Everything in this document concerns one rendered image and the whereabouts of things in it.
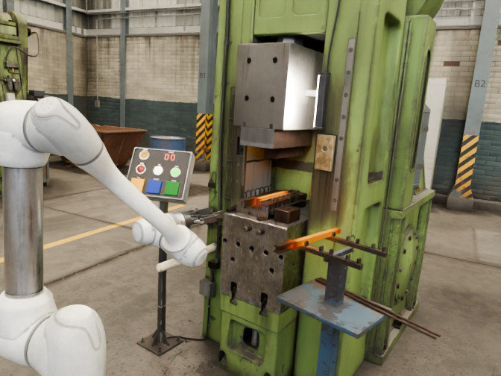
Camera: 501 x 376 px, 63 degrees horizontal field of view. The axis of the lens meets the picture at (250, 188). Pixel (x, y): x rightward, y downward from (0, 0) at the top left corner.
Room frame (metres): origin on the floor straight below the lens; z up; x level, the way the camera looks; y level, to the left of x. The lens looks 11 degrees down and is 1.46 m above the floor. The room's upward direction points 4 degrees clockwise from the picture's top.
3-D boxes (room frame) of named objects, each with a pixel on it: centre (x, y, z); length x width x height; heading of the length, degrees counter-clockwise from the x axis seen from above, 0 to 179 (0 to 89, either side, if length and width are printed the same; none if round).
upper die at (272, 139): (2.20, -0.13, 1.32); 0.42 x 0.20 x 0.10; 146
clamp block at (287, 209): (1.98, -0.19, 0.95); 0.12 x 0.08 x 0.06; 146
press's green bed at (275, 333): (2.18, -0.18, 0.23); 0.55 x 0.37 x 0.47; 146
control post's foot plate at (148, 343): (2.27, 0.50, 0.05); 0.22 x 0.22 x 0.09; 56
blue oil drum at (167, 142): (6.75, 1.42, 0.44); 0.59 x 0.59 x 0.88
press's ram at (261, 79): (2.18, -0.17, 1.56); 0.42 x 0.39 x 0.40; 146
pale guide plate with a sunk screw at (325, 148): (1.96, -0.35, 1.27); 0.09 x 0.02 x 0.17; 56
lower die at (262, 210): (2.20, -0.13, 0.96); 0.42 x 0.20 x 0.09; 146
